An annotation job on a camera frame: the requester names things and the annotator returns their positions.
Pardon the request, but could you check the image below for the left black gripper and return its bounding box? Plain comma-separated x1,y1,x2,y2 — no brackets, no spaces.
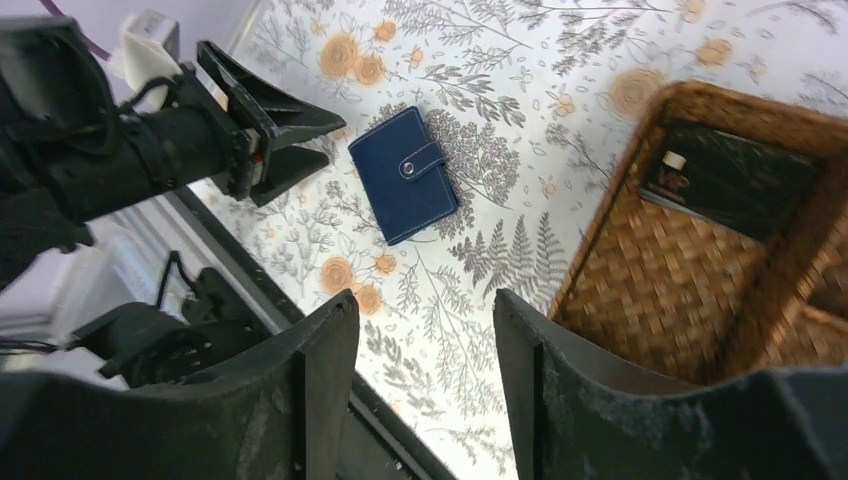
39,40,346,223

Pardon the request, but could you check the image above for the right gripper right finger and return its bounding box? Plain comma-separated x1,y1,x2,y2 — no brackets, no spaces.
493,289,847,479

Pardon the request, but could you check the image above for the woven wicker divided basket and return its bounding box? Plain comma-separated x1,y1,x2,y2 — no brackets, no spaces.
549,81,847,385

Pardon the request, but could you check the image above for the floral table mat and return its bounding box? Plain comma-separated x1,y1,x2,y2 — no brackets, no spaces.
193,1,847,479

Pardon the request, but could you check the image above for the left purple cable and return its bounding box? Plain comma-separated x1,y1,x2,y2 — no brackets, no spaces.
38,0,114,62

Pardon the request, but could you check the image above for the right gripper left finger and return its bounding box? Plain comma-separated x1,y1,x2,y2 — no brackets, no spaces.
1,290,359,479

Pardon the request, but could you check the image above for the blue leather card holder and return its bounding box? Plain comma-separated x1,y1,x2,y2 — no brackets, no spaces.
348,106,459,246

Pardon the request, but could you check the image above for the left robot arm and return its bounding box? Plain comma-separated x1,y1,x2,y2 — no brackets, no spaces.
1,16,344,286

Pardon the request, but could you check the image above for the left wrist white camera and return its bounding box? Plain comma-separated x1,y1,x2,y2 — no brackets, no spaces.
108,9,181,93

